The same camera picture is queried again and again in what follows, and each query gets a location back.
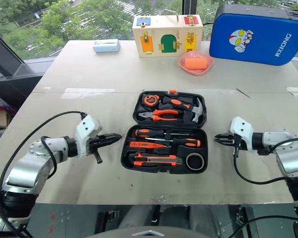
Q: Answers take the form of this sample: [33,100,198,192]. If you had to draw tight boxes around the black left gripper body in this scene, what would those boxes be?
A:
[87,135,104,165]

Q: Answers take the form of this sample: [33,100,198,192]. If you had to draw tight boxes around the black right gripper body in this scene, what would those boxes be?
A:
[230,134,242,152]

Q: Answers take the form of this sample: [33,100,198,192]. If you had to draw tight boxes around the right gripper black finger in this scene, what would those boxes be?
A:
[214,138,233,147]
[214,133,233,141]

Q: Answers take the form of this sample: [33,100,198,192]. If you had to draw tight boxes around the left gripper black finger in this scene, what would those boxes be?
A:
[98,133,123,141]
[98,139,120,148]

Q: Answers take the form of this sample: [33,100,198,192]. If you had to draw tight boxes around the orange voltage tester pen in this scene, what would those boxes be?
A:
[129,140,174,150]

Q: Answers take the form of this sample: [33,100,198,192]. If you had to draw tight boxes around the thick-shaft screwdriver orange black handle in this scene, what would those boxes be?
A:
[135,128,192,139]

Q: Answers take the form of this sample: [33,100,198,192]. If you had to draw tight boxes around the thin-shaft screwdriver orange black handle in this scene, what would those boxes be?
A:
[145,137,202,149]

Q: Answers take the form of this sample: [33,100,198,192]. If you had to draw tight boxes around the dark tape roll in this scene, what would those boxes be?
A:
[185,152,205,172]

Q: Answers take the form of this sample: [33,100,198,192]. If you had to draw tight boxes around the orange black utility knife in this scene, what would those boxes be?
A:
[133,153,183,167]

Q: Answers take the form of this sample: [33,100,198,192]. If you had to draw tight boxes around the black tool case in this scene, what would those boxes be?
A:
[121,89,209,174]

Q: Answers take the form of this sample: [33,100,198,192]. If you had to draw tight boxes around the orange black tape measure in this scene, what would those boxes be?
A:
[142,94,160,108]

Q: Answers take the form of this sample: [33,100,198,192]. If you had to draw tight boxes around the pink plastic dish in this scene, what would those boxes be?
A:
[177,51,215,76]

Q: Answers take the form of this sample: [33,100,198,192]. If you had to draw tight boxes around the orange sponge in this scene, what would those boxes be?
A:
[184,57,208,70]

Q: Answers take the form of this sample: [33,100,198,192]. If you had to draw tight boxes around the light blue tissue box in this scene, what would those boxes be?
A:
[92,39,121,53]

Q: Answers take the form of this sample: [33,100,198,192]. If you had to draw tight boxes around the blue case with cartoon print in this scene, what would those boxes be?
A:
[208,3,298,66]

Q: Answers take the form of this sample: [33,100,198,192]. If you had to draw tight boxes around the brown cardboard box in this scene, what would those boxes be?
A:
[0,110,11,129]

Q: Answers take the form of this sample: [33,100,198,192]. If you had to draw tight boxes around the purple patterned bag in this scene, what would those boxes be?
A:
[0,96,15,115]

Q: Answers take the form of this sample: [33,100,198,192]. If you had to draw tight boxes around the wooden latch box coloured doors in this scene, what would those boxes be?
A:
[132,9,204,59]

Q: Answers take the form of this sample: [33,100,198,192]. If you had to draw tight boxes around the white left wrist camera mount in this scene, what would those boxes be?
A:
[75,115,103,158]

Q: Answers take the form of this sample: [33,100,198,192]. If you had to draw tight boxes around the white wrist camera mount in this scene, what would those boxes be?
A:
[229,117,254,151]
[75,115,103,158]

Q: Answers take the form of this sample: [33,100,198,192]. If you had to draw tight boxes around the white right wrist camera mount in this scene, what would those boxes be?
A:
[229,117,254,151]

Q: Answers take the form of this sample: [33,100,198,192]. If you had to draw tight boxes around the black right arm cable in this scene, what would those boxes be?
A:
[233,137,298,185]

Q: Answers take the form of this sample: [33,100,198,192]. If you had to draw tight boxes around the claw hammer orange black handle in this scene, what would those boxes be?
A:
[162,96,206,122]

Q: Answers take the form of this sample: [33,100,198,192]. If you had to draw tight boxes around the pliers with orange handles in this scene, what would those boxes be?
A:
[138,109,183,122]

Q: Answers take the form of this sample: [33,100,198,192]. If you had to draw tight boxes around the black table frame bracket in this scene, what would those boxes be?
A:
[95,210,120,234]
[235,207,249,226]

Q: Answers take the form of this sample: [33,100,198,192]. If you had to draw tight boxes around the black cable under table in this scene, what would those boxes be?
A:
[228,214,298,238]

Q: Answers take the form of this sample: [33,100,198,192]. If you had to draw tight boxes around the dark window frame post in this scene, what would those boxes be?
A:
[182,0,198,15]

